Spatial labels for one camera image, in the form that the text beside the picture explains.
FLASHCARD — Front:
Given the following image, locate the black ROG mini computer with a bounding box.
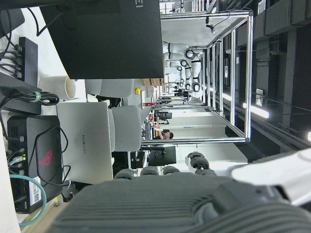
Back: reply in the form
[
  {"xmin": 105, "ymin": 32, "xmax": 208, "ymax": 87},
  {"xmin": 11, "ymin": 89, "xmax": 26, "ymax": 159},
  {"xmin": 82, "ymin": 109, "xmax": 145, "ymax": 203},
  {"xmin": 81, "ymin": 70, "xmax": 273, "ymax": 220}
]
[{"xmin": 6, "ymin": 115, "xmax": 64, "ymax": 214}]

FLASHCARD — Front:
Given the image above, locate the teal ethernet cable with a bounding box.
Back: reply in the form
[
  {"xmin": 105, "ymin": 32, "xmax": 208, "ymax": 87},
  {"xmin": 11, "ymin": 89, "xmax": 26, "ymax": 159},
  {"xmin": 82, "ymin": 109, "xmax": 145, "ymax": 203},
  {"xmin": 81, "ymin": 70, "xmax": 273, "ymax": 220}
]
[{"xmin": 8, "ymin": 155, "xmax": 47, "ymax": 228}]

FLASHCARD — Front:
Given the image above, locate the silver Huawei laptop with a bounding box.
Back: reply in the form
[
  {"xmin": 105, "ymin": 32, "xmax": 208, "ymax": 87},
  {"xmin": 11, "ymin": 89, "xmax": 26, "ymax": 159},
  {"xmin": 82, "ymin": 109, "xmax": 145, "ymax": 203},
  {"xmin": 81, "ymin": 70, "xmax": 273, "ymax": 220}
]
[{"xmin": 56, "ymin": 101, "xmax": 114, "ymax": 184}]

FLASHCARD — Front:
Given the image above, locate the black camera on frame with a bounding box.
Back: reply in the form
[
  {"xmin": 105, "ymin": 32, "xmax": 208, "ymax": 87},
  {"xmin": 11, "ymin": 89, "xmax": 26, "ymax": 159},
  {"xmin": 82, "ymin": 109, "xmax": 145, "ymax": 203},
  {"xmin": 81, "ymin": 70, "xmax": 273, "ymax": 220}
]
[{"xmin": 205, "ymin": 17, "xmax": 216, "ymax": 34}]

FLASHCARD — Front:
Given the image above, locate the small black monitor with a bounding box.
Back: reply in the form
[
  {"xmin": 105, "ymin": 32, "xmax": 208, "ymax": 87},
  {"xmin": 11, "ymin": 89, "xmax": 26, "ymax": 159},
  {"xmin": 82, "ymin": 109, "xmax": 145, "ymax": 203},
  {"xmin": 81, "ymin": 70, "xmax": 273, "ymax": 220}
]
[{"xmin": 148, "ymin": 146, "xmax": 177, "ymax": 165}]

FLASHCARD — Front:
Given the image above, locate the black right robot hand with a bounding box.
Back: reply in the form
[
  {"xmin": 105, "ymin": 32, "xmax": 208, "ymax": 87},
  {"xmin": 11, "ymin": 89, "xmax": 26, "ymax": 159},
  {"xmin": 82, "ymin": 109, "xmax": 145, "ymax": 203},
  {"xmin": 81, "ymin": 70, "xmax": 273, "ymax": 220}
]
[{"xmin": 50, "ymin": 151, "xmax": 311, "ymax": 233}]

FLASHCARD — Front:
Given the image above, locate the white paper cup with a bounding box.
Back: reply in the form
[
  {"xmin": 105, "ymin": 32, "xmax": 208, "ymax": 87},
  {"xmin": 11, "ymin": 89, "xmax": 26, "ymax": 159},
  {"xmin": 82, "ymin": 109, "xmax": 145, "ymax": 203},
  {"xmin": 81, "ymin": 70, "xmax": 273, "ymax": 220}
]
[{"xmin": 38, "ymin": 76, "xmax": 77, "ymax": 100}]

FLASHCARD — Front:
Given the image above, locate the grey office chair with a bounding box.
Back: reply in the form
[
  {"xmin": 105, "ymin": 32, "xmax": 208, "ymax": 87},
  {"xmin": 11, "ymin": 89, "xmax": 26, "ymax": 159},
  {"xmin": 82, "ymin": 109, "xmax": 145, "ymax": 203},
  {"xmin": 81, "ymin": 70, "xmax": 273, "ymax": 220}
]
[
  {"xmin": 107, "ymin": 105, "xmax": 142, "ymax": 152},
  {"xmin": 85, "ymin": 79, "xmax": 135, "ymax": 99}
]

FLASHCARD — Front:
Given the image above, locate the aluminium frame cage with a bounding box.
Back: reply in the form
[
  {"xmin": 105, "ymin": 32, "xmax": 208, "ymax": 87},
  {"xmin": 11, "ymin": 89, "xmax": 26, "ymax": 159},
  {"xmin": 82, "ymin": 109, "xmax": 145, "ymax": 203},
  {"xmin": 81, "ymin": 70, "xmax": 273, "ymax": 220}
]
[{"xmin": 140, "ymin": 9, "xmax": 255, "ymax": 144}]

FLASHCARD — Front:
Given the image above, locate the black computer monitor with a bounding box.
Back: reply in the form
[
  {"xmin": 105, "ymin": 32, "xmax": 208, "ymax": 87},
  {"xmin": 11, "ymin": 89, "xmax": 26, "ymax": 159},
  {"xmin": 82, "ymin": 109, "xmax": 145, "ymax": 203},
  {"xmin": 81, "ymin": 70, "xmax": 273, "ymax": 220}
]
[{"xmin": 40, "ymin": 0, "xmax": 165, "ymax": 80}]

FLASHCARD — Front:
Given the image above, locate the seated person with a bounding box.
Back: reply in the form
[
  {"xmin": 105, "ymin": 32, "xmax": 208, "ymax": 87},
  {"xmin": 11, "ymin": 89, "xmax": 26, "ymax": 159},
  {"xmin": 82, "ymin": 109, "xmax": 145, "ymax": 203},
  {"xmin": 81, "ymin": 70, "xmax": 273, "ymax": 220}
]
[{"xmin": 155, "ymin": 120, "xmax": 174, "ymax": 140}]

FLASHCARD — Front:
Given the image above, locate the white humanoid robot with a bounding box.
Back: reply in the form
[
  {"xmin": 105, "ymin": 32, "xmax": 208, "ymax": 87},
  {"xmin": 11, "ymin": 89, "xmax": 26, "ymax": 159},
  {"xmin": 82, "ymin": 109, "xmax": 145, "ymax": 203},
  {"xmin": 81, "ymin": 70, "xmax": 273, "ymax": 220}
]
[{"xmin": 162, "ymin": 41, "xmax": 202, "ymax": 92}]

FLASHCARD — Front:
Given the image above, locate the bundled black cable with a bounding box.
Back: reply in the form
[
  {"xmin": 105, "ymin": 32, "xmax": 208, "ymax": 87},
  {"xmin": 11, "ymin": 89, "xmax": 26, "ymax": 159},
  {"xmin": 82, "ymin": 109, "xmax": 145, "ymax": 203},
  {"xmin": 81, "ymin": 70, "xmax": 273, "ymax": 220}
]
[{"xmin": 0, "ymin": 88, "xmax": 60, "ymax": 107}]

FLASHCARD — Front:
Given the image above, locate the black USB hub dock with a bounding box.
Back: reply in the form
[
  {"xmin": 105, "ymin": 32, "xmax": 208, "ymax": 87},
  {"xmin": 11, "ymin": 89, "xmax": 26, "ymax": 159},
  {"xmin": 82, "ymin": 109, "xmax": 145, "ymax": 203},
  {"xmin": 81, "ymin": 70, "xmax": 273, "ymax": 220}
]
[{"xmin": 14, "ymin": 36, "xmax": 39, "ymax": 87}]

